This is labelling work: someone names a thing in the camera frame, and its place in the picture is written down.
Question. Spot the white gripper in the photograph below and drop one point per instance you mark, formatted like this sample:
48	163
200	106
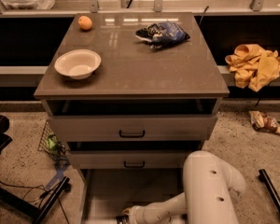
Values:
132	214

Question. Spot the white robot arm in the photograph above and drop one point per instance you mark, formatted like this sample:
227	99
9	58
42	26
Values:
211	187

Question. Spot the bottom open drawer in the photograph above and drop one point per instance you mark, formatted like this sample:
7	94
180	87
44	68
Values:
108	192

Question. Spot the middle grey drawer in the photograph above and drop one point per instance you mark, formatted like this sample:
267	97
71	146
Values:
130	159

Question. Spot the grey drawer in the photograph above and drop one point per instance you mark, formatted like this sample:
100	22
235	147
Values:
133	128
130	159

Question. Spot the top grey drawer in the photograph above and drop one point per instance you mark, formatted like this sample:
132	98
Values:
133	128

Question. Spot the grey drawer cabinet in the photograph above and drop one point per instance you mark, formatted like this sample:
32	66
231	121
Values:
134	79

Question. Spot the black stand leg left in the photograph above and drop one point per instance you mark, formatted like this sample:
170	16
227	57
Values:
38	209

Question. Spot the black bar right floor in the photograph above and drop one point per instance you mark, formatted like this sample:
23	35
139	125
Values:
263	177

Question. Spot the white bowl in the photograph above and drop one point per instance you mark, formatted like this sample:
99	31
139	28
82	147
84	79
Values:
77	64

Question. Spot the brown snack bag on floor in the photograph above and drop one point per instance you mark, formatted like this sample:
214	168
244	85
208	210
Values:
264	123

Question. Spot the blue chip bag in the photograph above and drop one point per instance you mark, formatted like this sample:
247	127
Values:
162	35

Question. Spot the yellow cloth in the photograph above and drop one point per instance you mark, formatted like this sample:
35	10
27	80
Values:
253	66

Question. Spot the orange fruit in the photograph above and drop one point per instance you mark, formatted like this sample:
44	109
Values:
85	23

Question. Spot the wire basket with green item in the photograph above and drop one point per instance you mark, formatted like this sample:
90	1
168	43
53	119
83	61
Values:
50	145

